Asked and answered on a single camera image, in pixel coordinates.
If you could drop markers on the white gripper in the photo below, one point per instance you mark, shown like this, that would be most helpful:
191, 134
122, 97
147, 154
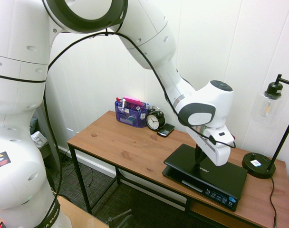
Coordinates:
215, 147

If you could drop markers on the red capped marker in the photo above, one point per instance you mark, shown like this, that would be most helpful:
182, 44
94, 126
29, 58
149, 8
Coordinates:
117, 101

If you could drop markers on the black laptop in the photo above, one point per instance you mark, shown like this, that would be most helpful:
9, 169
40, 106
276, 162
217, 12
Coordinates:
206, 178

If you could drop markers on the purple mesh desk organizer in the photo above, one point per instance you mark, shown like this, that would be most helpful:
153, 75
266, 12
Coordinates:
125, 118

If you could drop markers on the black twin-bell alarm clock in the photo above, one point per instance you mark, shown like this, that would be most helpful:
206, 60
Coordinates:
154, 120

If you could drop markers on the beige wall power outlet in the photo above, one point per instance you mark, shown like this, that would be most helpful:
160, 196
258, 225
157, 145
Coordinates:
70, 132

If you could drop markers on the black desk lamp glass shade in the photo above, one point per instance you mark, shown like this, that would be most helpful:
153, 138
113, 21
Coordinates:
258, 166

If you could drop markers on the black metal table clamp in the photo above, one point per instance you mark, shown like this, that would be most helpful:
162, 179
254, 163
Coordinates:
120, 217

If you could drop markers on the fibreboard robot mounting table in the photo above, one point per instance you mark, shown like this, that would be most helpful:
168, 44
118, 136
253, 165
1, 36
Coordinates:
82, 216

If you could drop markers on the black mobile phone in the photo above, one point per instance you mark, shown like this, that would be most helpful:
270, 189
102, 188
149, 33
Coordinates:
166, 130

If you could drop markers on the pink sticky note pad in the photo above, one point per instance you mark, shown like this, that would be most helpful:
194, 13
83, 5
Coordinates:
132, 101

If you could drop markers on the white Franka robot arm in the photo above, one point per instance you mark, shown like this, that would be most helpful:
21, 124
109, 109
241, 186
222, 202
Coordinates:
21, 114

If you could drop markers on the blue capped marker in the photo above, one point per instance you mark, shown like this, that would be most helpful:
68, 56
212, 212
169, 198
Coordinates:
147, 105

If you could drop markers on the white patterned box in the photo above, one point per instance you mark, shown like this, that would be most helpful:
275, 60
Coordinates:
38, 140

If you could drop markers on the teal grey cushion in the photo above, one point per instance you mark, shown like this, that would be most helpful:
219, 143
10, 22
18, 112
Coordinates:
34, 123

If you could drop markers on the wooden desk black metal frame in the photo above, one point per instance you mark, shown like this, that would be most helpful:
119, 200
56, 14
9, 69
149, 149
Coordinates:
125, 145

